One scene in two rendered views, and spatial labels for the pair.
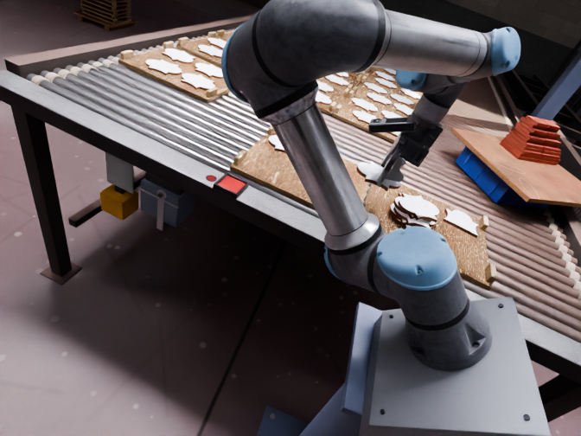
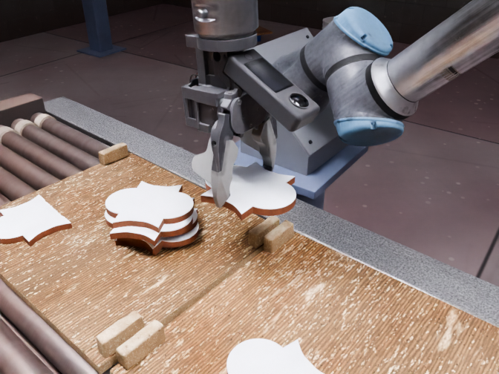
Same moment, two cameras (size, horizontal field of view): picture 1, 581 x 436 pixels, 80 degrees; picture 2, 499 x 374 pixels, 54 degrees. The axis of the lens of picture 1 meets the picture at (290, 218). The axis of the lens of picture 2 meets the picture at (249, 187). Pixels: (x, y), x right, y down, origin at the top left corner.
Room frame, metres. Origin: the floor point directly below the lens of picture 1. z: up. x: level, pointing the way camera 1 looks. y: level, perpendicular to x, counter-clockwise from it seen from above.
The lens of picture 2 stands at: (1.38, 0.11, 1.41)
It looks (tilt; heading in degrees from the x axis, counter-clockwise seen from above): 32 degrees down; 213
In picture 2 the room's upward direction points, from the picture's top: straight up
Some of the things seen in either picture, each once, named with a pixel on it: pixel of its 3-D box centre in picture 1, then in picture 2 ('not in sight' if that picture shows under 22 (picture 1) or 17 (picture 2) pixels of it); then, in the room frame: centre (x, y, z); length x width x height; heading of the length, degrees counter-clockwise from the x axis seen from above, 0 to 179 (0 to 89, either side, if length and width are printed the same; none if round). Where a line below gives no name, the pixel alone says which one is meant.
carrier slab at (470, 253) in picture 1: (424, 223); (118, 231); (0.96, -0.41, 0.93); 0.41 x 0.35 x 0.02; 81
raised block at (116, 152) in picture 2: (490, 273); (113, 153); (0.80, -0.59, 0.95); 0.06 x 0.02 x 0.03; 171
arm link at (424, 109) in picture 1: (430, 109); (223, 15); (0.91, -0.23, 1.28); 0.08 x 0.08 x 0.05
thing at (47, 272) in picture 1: (47, 203); not in sight; (0.90, 0.93, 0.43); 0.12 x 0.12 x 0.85; 82
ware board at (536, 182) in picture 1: (527, 167); not in sight; (1.52, -0.88, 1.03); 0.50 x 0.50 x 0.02; 26
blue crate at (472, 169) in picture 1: (506, 175); not in sight; (1.50, -0.82, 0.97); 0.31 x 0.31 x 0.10; 26
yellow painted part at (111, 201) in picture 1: (118, 182); not in sight; (0.83, 0.57, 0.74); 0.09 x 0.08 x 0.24; 82
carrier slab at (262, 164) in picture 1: (308, 170); (344, 372); (1.01, 0.00, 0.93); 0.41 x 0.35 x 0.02; 83
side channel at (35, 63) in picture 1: (264, 21); not in sight; (2.96, 0.73, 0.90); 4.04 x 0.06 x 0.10; 172
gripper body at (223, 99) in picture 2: (415, 137); (225, 82); (0.91, -0.23, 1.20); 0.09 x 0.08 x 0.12; 84
